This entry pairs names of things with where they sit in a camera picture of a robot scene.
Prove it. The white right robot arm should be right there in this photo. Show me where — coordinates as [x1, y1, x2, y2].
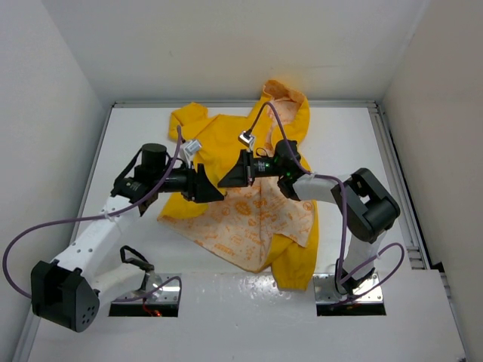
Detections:
[218, 140, 401, 296]

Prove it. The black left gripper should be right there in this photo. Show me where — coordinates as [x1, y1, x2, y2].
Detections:
[153, 159, 223, 202]

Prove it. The metal base plate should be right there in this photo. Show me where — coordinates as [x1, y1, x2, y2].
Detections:
[112, 274, 183, 305]
[312, 271, 384, 305]

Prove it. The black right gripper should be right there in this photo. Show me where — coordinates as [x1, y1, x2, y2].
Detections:
[218, 149, 285, 188]

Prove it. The yellow hooded jacket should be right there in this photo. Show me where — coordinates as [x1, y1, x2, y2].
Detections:
[158, 80, 319, 290]

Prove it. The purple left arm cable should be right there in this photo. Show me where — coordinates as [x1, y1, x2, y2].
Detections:
[2, 124, 184, 305]

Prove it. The aluminium frame rail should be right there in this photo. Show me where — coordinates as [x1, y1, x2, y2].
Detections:
[369, 103, 432, 270]

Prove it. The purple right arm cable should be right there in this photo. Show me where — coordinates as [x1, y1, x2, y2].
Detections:
[248, 101, 407, 305]

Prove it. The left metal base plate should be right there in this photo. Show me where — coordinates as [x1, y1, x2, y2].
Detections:
[112, 274, 183, 305]

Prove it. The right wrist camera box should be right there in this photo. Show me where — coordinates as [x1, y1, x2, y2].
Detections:
[238, 129, 255, 149]

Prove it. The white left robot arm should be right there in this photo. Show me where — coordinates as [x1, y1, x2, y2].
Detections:
[30, 140, 223, 333]

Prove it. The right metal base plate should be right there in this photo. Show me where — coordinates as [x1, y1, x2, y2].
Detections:
[312, 271, 384, 305]

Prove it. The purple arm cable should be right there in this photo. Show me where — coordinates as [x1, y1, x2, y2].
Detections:
[248, 101, 407, 305]
[2, 124, 184, 305]

